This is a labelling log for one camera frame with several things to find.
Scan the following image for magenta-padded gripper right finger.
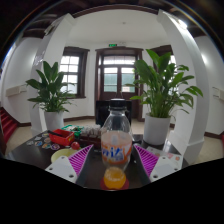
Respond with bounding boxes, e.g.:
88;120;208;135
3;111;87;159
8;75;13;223
132;143;184;186

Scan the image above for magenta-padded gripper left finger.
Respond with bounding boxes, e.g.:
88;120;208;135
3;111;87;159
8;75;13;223
44;143;95;188

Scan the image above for orange drink plastic bottle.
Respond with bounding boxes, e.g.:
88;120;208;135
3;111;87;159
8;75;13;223
100;98;134;190

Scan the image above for pale yellow cup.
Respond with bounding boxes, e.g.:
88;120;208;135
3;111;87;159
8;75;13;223
50;148;79;164

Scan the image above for small red ball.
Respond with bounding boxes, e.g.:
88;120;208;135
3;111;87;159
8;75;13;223
70;141;81;151

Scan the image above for red box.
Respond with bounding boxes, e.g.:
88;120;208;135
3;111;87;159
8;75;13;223
48;128;76;147

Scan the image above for tray of wrapped snacks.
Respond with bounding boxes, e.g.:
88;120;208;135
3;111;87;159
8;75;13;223
79;124;102;138

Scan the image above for black chair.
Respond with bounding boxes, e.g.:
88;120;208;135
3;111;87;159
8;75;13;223
95;99;133;127

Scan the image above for small potted green plant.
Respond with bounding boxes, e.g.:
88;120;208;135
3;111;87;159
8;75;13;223
25;60;77;132

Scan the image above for large potted green plant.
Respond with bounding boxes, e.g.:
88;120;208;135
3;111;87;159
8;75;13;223
129;49;204;146

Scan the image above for dark framed wide window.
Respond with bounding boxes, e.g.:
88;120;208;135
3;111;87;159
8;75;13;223
59;46;90;99

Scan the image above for dark wooden glazed door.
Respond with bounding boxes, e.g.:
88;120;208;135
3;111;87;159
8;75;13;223
94;47;144;119

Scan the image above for dark framed narrow window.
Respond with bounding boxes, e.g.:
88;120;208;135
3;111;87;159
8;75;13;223
151;44;178;66

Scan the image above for white wall radiator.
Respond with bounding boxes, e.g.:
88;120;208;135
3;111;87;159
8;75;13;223
4;83;28;98
212;86;224;101

